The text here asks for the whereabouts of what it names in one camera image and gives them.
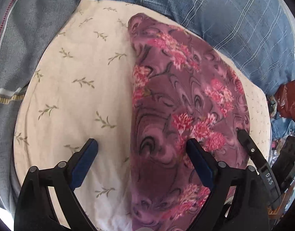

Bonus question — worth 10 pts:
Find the pink floral garment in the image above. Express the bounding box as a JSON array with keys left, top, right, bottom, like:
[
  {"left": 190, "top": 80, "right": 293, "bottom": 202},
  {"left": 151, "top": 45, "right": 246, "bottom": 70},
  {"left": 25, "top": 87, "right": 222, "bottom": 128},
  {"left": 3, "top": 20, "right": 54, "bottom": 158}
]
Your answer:
[{"left": 128, "top": 14, "right": 250, "bottom": 230}]

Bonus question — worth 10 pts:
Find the blue plaid blanket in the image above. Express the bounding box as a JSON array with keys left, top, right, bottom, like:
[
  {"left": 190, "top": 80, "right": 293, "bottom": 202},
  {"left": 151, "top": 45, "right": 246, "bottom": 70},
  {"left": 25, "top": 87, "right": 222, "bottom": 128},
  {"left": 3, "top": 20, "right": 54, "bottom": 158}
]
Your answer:
[{"left": 112, "top": 0, "right": 295, "bottom": 94}]

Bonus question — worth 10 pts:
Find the red plastic bag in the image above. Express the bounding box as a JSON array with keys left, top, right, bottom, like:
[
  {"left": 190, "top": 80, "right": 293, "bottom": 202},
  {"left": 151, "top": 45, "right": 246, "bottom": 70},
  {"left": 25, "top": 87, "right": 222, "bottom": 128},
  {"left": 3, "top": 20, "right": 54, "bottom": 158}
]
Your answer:
[{"left": 275, "top": 80, "right": 295, "bottom": 121}]

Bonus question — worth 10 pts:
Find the cream leaf-print pillow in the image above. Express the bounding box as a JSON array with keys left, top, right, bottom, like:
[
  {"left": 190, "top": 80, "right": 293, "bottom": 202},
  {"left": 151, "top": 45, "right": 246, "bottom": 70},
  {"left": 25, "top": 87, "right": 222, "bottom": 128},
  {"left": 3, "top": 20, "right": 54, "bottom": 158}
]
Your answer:
[{"left": 12, "top": 0, "right": 273, "bottom": 231}]

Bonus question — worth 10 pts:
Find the grey striped towel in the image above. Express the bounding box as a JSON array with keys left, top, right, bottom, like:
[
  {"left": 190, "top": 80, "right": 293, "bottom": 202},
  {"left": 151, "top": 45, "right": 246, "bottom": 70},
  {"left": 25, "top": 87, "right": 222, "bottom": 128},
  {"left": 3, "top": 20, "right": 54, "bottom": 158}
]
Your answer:
[{"left": 0, "top": 0, "right": 79, "bottom": 213}]

